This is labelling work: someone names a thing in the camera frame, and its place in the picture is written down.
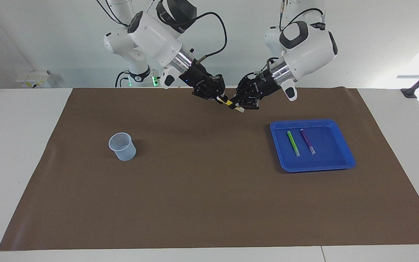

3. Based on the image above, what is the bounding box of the yellow marker pen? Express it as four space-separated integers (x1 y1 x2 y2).
217 96 245 113

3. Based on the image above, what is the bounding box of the green marker pen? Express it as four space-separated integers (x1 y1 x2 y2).
287 131 300 157

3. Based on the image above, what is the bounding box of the purple marker pen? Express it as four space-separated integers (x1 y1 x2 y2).
300 128 316 155

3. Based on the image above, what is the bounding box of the brown table mat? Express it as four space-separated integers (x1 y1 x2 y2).
0 87 419 251

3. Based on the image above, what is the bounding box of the blue plastic tray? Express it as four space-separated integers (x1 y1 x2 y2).
270 119 356 173

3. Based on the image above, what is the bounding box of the translucent plastic cup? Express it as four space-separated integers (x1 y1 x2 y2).
108 132 137 161

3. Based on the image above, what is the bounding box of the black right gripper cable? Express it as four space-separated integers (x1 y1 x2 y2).
191 12 228 62

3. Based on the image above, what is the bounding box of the black right base cable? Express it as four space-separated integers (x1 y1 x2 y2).
115 70 132 88

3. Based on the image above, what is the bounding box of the white wall power box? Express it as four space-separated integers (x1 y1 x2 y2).
16 70 55 88

